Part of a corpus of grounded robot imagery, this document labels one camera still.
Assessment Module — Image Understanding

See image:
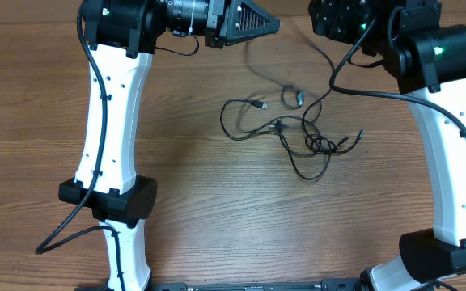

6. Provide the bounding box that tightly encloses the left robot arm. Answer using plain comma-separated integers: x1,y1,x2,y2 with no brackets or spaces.
59,0,280,290

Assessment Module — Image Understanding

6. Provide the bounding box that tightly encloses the thin black usb cable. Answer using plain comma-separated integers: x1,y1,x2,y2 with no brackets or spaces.
219,98,366,182

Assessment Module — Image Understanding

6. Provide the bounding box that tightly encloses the thick black usb-c cable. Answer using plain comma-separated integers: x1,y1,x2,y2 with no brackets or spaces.
243,30,337,158

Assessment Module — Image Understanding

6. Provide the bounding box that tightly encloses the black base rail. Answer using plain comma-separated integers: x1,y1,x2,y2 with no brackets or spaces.
74,278,434,291

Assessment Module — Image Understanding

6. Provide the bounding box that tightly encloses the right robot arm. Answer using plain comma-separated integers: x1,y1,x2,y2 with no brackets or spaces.
308,0,466,291

